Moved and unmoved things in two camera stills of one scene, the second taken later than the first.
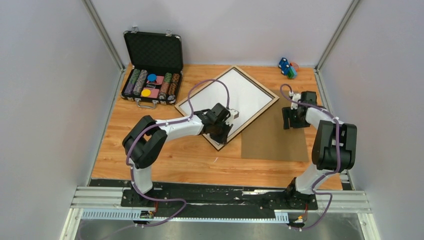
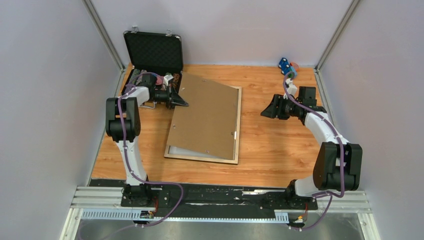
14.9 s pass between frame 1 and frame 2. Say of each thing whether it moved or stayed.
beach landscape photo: moved
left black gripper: moved
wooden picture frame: moved
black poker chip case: stayed
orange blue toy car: stayed
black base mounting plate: stayed
